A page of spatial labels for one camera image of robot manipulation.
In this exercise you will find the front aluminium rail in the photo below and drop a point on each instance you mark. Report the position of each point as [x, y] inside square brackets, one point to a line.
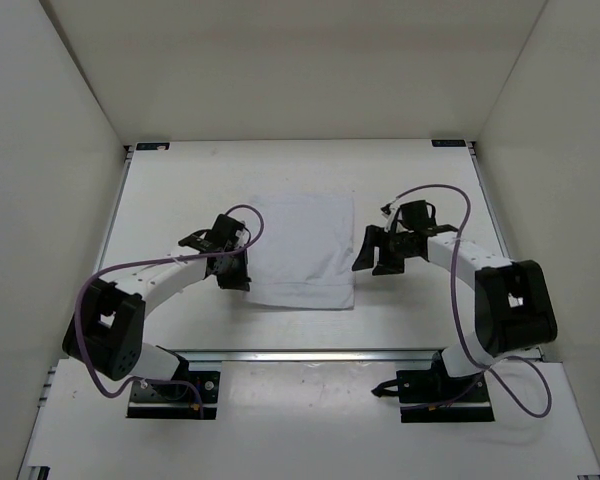
[309, 356]

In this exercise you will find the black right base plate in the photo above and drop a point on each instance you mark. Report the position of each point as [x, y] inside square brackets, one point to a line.
[427, 397]

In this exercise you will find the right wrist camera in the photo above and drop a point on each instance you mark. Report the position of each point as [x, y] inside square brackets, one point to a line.
[411, 216]

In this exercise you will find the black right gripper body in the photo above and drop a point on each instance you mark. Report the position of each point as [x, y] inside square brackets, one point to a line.
[393, 239]

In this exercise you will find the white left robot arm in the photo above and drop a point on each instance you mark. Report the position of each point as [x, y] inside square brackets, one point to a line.
[107, 328]

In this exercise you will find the white skirt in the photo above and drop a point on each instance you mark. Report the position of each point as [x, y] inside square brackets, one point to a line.
[304, 258]

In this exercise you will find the blue label left corner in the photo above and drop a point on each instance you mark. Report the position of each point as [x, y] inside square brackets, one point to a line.
[152, 146]

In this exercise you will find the blue label right corner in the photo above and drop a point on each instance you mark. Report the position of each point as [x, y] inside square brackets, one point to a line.
[448, 143]

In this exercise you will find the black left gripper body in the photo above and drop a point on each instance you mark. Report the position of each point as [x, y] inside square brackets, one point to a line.
[234, 245]

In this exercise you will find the blue label corner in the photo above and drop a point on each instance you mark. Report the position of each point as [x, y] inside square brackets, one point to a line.
[448, 143]
[152, 146]

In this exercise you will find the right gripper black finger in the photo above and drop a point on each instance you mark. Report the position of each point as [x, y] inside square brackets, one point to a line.
[388, 263]
[366, 257]

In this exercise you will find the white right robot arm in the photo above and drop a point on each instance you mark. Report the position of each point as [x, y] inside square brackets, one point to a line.
[466, 261]

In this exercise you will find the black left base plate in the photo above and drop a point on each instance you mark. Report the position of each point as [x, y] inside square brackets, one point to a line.
[178, 402]

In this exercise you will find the aluminium table edge rail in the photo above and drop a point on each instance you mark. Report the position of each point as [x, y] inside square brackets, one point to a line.
[500, 240]

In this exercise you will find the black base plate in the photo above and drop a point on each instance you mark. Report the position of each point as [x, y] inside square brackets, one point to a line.
[427, 397]
[178, 402]

